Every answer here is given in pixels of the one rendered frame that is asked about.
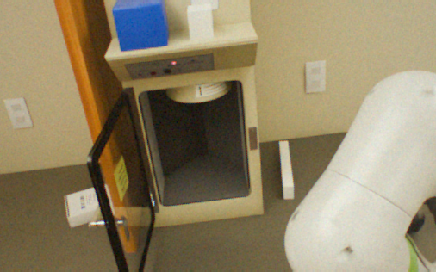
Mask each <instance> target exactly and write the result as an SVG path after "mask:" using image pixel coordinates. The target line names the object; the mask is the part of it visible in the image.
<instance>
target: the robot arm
mask: <svg viewBox="0 0 436 272"><path fill-rule="evenodd" d="M422 203H424V204H425V205H427V207H428V208H429V210H430V213H431V214H432V215H433V217H434V221H435V224H436V73H434V72H430V71H415V70H410V71H402V72H398V73H396V74H394V75H392V76H390V77H386V78H385V79H384V80H383V81H381V82H380V83H378V84H377V85H376V86H375V87H374V88H373V89H372V90H371V91H370V92H369V94H368V95H367V97H366V98H365V99H364V102H363V104H362V106H361V107H360V109H359V111H358V113H357V116H356V118H355V120H354V122H353V123H352V125H351V127H350V129H349V131H348V133H347V135H346V136H345V137H344V139H343V141H342V144H341V145H340V147H339V149H338V150H337V152H335V155H334V157H333V159H332V160H331V162H330V163H329V165H328V167H327V169H326V170H325V171H324V173H323V174H322V175H321V177H320V179H319V180H318V181H317V183H315V185H314V186H313V188H312V189H311V190H310V191H309V192H308V194H307V195H306V196H305V199H303V201H302V202H301V204H300V205H299V206H298V207H297V209H296V210H295V212H294V213H293V214H292V215H291V217H290V222H289V224H288V225H287V229H286V232H285V238H284V246H285V252H286V256H287V258H288V260H289V265H290V267H291V268H292V270H293V272H436V261H435V262H434V263H430V262H428V260H426V258H425V257H424V256H422V255H421V253H420V251H419V250H418V248H417V246H415V242H414V240H413V239H412V238H411V237H410V236H409V234H408V233H407V230H408V228H409V225H410V223H411V220H412V218H413V217H414V216H415V215H416V214H417V210H419V208H420V206H421V205H422Z"/></svg>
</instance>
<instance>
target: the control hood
mask: <svg viewBox="0 0 436 272"><path fill-rule="evenodd" d="M257 50H258V36H257V35H256V32H255V30H254V28H253V27H252V24H251V23H250V22H242V23H235V24H228V25H221V26H215V27H214V37H212V38H204V39H196V40H191V39H190V30H189V29H184V30H177V31H171V32H169V39H168V45H167V46H162V47H154V48H148V49H142V50H135V51H128V52H121V48H120V44H119V40H118V38H113V40H112V41H111V43H110V45H109V48H108V51H107V52H106V56H105V58H106V61H107V62H108V64H109V66H110V67H111V68H112V70H113V72H114V74H115V75H116V76H117V78H118V80H119V81H120V83H121V82H129V81H135V80H143V79H149V78H156V77H149V78H142V79H135V80H133V79H132V78H131V77H130V75H129V74H128V70H127V68H126V67H125V65H128V64H135V63H141V62H147V61H154V60H161V59H180V58H186V57H192V56H199V55H205V54H212V53H213V60H214V69H213V70H212V71H219V70H226V69H232V68H238V67H244V66H255V61H256V56H257ZM200 72H206V71H199V72H192V73H186V74H194V73H200ZM174 75H181V74H173V75H166V76H160V77H168V76H174Z"/></svg>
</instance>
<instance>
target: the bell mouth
mask: <svg viewBox="0 0 436 272"><path fill-rule="evenodd" d="M231 88H232V83H231V82H230V81H227V82H213V83H202V84H196V85H189V86H182V87H176V88H169V89H166V92H165V93H166V95H167V96H168V97H170V98H171V99H173V100H174V101H177V102H186V103H197V102H206V101H210V100H213V99H215V98H218V97H221V96H224V95H225V94H227V93H228V91H229V90H230V89H231Z"/></svg>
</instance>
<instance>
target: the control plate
mask: <svg viewBox="0 0 436 272"><path fill-rule="evenodd" d="M192 59H195V60H196V61H195V62H191V60H192ZM172 62H176V64H175V65H173V64H172ZM199 65H202V69H200V68H199V67H198V66H199ZM125 67H126V68H127V70H128V74H129V75H130V77H131V78H132V79H133V80H135V79H142V78H149V77H160V76H166V75H173V74H186V73H192V72H199V71H212V70H213V69H214V60H213V53H212V54H205V55H199V56H192V57H186V58H180V59H161V60H154V61H147V62H141V63H135V64H128V65H125ZM189 67H191V68H192V69H190V71H189ZM179 68H180V69H181V71H178V69H179ZM164 69H171V74H165V73H164ZM153 71H154V72H157V74H155V75H151V72H153ZM138 74H143V75H141V76H139V75H138Z"/></svg>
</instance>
